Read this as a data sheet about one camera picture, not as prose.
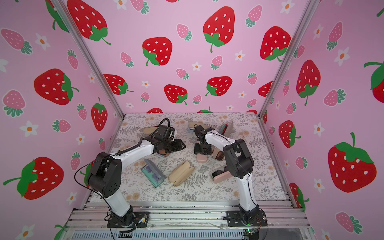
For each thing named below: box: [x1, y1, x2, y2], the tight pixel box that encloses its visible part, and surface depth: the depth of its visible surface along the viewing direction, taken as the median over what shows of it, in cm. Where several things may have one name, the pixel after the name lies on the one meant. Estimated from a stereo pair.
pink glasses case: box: [196, 152, 208, 163], surface depth 96 cm
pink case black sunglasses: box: [208, 166, 233, 184], surface depth 84 cm
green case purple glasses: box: [141, 158, 167, 188], surface depth 88 cm
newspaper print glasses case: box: [211, 145, 225, 161], surface depth 97 cm
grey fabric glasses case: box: [142, 126, 158, 137], surface depth 112 cm
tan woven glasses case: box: [168, 161, 195, 187], surface depth 90 cm
